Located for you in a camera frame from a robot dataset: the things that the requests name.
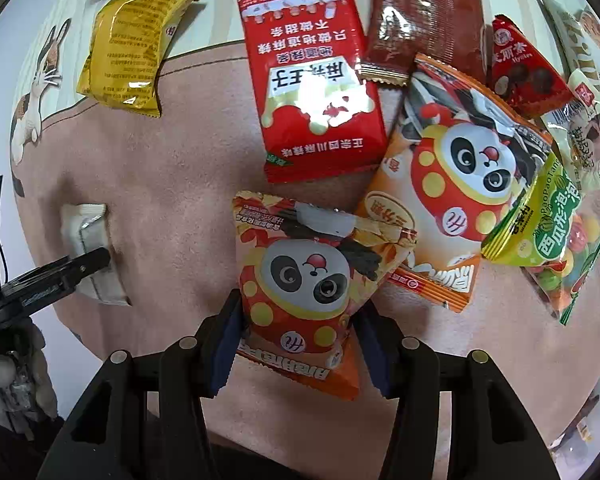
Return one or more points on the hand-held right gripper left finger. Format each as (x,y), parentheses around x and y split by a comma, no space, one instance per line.
(225,355)

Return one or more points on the red triangular chocolate packet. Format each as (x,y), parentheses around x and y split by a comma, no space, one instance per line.
(525,80)

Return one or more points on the red black white packet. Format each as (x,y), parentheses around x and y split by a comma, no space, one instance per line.
(455,170)

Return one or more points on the beige snack packet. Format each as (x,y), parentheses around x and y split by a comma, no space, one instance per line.
(585,35)

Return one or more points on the dark red snack packet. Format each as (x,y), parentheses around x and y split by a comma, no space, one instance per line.
(420,15)

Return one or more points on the cream snack packet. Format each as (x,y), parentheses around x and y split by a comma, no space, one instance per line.
(582,135)

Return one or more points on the plain yellow snack packet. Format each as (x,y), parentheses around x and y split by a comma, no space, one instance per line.
(125,50)

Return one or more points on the green colourful candy packet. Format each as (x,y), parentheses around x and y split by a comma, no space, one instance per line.
(555,240)

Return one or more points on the long red snack packet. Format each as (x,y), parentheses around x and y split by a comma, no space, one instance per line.
(305,60)

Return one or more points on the small orange panda snack packet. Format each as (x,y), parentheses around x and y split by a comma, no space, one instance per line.
(300,280)

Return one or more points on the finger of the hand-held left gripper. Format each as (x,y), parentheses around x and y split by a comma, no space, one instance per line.
(60,272)

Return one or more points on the cat print rug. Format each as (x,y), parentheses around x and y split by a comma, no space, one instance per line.
(180,170)

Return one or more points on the white snack packet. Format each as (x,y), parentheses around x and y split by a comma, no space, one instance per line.
(87,230)

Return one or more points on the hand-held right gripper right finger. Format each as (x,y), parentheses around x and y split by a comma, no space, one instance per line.
(375,357)

